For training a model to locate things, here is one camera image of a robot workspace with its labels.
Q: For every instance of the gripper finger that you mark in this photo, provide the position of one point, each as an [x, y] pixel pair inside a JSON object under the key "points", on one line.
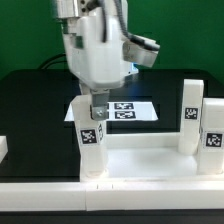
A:
{"points": [[99, 102]]}

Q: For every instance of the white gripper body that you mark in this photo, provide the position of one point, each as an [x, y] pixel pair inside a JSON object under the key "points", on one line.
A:
{"points": [[98, 64]]}

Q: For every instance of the white desk top tray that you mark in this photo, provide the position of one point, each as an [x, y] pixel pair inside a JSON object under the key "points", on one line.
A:
{"points": [[148, 157]]}

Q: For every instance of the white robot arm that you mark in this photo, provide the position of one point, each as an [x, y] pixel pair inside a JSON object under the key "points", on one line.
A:
{"points": [[67, 10]]}

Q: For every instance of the white sheet with tags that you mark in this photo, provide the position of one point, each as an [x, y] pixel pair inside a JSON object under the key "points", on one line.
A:
{"points": [[116, 111]]}

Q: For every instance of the white front obstacle bar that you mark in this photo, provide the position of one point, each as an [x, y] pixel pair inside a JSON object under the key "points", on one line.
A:
{"points": [[158, 195]]}

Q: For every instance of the white obstacle bar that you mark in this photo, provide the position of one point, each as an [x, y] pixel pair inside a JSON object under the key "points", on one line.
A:
{"points": [[158, 195], [3, 147]]}

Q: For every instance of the white left obstacle bar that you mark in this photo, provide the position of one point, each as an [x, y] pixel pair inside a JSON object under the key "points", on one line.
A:
{"points": [[3, 147]]}

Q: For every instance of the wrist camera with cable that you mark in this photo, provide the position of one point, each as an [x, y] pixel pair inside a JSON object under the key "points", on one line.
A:
{"points": [[135, 48]]}

